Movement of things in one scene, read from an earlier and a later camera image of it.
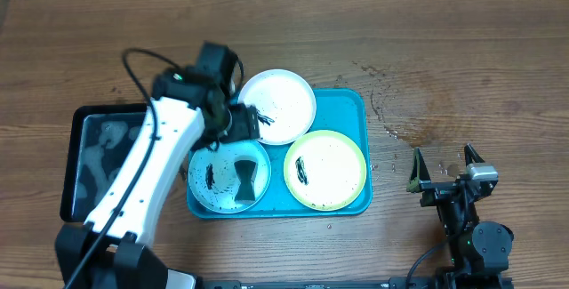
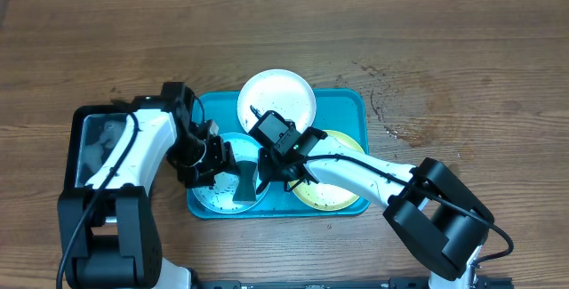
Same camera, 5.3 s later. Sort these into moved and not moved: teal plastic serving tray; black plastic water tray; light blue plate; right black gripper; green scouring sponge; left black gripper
Moved: right black gripper; left black gripper
Not moved: light blue plate; green scouring sponge; teal plastic serving tray; black plastic water tray
